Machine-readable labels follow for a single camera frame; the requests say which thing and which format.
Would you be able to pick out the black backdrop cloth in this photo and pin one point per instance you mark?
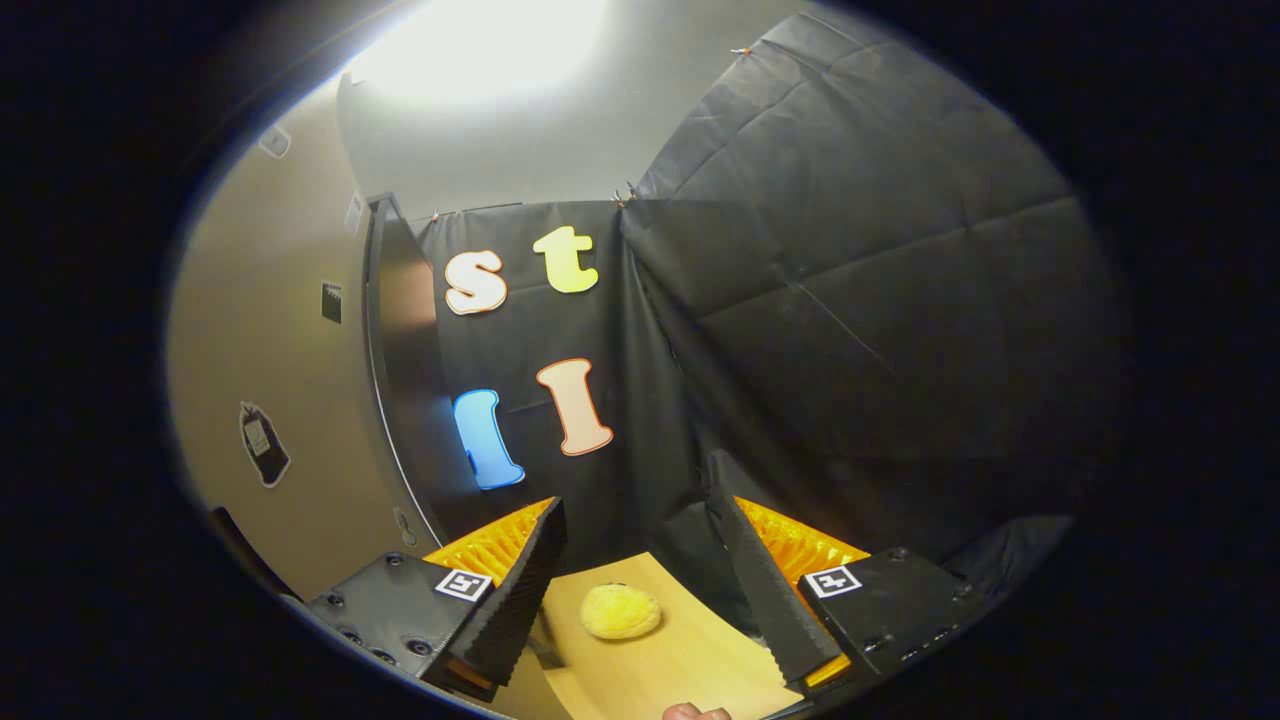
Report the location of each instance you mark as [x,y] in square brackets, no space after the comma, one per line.
[850,300]

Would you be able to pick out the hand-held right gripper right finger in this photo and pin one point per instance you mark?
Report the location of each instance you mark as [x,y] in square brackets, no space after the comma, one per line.
[765,590]

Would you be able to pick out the ceiling light panel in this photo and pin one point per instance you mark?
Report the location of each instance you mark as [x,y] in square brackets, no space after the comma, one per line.
[480,50]

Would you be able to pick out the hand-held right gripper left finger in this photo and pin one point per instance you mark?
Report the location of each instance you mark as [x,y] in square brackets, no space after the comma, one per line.
[520,590]

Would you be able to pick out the grey cabinet door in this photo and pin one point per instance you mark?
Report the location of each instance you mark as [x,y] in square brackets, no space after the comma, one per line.
[290,350]

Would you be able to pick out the yellow plush ball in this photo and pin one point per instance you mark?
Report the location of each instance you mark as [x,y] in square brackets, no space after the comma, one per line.
[620,612]

